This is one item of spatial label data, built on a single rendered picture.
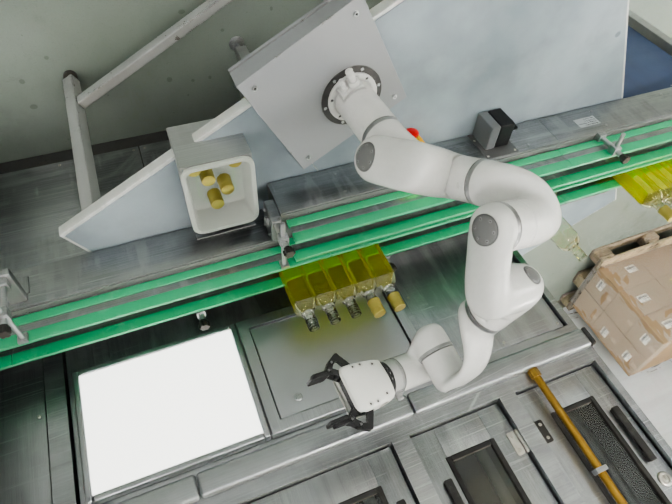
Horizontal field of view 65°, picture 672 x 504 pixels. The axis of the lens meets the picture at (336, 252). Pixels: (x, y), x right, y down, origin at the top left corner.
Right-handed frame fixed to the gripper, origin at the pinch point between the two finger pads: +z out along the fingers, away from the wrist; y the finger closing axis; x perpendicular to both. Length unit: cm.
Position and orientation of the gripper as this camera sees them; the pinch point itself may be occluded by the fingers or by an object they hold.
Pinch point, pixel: (322, 402)
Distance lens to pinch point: 107.2
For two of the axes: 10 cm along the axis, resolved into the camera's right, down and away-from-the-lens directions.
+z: -8.3, 1.6, -5.3
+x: 3.5, -5.9, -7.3
